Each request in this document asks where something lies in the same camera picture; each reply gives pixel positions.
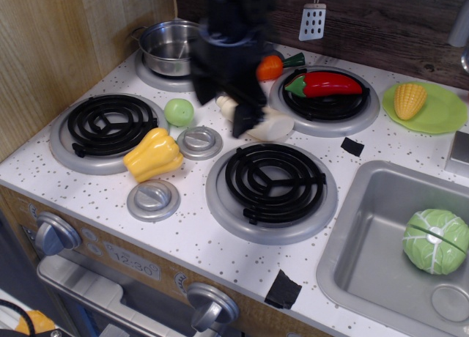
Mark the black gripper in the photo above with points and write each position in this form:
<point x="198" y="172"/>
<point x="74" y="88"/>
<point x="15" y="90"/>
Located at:
<point x="230" y="67"/>

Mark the green toy cabbage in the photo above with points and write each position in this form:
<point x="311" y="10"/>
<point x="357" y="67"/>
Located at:
<point x="436" y="241"/>

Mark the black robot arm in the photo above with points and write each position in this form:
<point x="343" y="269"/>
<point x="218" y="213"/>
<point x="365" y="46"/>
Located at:
<point x="233" y="20"/>

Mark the orange toy carrot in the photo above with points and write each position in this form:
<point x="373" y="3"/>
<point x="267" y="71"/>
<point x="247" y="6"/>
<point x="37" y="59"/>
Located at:
<point x="272" y="67"/>

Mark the yellow bell pepper toy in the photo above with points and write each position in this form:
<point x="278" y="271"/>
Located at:
<point x="157" y="153"/>

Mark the yellow object bottom left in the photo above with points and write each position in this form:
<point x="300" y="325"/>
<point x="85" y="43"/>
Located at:
<point x="40" y="322"/>

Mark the silver oven knob left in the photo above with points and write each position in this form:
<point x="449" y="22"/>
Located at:
<point x="55" y="234"/>

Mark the black tape piece small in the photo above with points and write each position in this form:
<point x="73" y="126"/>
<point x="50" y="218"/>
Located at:
<point x="352" y="147"/>

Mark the silver stove top knob front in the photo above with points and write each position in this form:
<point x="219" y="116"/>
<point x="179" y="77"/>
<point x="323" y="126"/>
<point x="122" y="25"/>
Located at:
<point x="153" y="200"/>

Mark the hanging slotted spatula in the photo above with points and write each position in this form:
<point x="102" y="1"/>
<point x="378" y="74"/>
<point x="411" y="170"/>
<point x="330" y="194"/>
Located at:
<point x="312" y="25"/>

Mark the back left burner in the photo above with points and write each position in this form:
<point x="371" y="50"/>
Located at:
<point x="157" y="81"/>

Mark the red chili pepper toy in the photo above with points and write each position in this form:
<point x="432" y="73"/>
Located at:
<point x="322" y="84"/>

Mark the cream plastic bottle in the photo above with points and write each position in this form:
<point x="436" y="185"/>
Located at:
<point x="274" y="126"/>

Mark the front right black burner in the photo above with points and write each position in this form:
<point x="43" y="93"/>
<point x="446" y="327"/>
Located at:
<point x="271" y="194"/>

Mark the back right black burner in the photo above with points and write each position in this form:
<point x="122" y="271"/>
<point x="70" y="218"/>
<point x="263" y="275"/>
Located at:
<point x="327" y="116"/>

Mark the silver oven knob right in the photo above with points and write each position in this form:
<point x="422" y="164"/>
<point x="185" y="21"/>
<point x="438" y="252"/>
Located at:
<point x="214" y="310"/>

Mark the silver faucet base block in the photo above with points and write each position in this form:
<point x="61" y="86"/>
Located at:
<point x="458" y="156"/>

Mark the silver stove top knob middle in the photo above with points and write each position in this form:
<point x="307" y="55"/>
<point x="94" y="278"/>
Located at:
<point x="199" y="143"/>

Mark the silver stove knob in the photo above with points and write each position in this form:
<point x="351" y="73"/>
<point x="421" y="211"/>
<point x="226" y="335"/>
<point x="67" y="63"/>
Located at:
<point x="199" y="143"/>
<point x="153" y="200"/>

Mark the light green toy apple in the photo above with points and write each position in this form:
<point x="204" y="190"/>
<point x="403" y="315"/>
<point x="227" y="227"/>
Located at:
<point x="179" y="112"/>

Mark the silver oven door handle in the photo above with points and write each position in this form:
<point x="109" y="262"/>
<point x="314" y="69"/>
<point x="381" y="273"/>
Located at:
<point x="114" y="300"/>

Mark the silver faucet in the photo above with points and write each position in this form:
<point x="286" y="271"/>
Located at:
<point x="458" y="36"/>

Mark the silver oven knob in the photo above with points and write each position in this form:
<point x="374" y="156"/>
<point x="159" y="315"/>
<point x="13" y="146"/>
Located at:
<point x="214" y="310"/>
<point x="55" y="234"/>

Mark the yellow toy corn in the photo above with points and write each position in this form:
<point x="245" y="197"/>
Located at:
<point x="409" y="99"/>

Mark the oven clock display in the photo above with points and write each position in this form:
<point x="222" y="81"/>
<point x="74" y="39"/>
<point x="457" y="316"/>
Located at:
<point x="133" y="261"/>

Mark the black tape piece front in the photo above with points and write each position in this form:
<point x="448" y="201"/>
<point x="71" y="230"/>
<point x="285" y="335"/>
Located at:
<point x="283" y="292"/>

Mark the silver sink basin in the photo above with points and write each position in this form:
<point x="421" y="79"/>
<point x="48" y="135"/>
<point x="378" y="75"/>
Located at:
<point x="364" y="267"/>

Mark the light green plate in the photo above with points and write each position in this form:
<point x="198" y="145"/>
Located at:
<point x="443" y="111"/>

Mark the steel pan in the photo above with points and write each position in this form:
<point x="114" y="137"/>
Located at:
<point x="166" y="46"/>

